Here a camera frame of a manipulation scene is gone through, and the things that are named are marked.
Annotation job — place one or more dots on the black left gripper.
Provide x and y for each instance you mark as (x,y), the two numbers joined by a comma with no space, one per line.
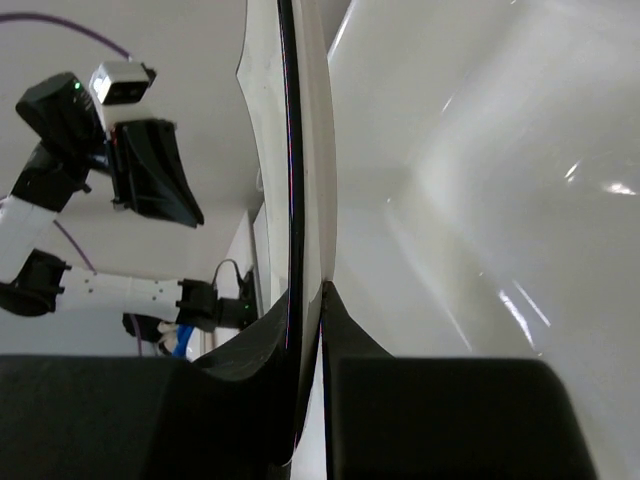
(157,184)

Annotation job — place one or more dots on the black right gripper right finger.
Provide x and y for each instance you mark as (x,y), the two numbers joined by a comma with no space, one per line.
(389,417)

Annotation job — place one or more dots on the translucent white plastic bin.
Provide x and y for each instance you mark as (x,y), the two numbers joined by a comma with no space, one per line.
(488,176)

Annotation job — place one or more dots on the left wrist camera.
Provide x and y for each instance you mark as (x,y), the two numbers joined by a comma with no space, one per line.
(118,88)

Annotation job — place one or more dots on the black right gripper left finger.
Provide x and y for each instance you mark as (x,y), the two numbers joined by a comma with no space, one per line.
(238,412)

